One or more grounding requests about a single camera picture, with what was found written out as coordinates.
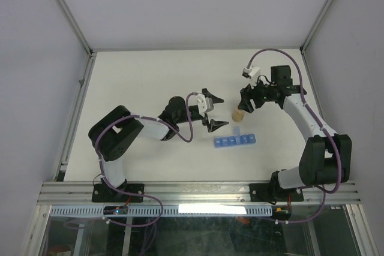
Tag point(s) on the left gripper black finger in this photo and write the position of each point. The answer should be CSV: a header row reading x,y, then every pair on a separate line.
x,y
210,99
215,125

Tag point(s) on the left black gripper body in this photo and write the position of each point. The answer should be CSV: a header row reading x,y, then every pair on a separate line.
x,y
193,117

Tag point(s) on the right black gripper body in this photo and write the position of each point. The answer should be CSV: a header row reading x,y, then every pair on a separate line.
x,y
263,93

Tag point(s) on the clear capsule bottle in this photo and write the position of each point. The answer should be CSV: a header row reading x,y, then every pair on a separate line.
x,y
238,115

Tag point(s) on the blue weekly pill organizer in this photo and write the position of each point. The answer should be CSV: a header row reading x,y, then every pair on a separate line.
x,y
236,139

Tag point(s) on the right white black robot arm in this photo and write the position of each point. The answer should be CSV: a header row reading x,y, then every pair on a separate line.
x,y
327,154

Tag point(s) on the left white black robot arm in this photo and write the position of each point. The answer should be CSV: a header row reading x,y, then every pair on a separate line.
x,y
114,134

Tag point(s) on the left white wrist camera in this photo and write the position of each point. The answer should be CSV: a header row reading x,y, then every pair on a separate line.
x,y
199,99

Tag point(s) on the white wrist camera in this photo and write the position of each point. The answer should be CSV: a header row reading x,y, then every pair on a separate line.
x,y
252,73
199,99

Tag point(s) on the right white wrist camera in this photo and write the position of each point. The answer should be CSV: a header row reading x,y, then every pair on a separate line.
x,y
252,73

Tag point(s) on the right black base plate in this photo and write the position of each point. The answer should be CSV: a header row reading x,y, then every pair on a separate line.
x,y
264,192

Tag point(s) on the left aluminium frame post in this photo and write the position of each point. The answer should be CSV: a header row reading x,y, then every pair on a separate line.
x,y
73,24

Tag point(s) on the aluminium frame post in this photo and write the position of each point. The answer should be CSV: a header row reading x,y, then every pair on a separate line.
x,y
73,24
316,25

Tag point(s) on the right aluminium frame post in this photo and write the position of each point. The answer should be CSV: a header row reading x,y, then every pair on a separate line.
x,y
316,25

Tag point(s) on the aluminium mounting rail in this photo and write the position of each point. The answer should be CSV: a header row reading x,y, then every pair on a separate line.
x,y
61,193

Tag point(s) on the grey slotted cable duct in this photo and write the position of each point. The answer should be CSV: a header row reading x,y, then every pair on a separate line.
x,y
166,211

